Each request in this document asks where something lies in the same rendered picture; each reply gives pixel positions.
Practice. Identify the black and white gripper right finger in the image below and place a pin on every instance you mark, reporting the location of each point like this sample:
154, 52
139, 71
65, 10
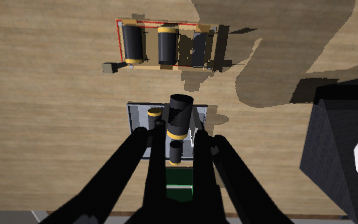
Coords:
251, 202

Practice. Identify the green open-top box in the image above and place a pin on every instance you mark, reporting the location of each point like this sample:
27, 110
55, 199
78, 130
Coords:
179, 182

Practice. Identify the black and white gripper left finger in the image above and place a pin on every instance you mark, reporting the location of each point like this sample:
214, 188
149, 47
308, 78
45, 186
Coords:
94, 203

